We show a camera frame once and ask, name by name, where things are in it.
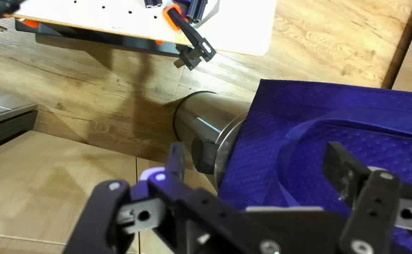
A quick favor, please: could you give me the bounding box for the orange black bar clamp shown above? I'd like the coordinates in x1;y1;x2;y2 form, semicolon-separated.
15;17;42;32
162;3;219;72

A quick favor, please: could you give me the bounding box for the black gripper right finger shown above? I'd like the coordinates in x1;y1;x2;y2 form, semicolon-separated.
322;140;412;254

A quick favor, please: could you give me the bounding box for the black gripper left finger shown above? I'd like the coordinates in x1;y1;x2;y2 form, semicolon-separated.
63;142;282;254

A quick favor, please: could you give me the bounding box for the purple cloth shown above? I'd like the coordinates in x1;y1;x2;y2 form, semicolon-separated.
214;78;412;254

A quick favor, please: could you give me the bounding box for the silver metal cylinder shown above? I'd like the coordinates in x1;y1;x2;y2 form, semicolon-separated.
172;91;252;187

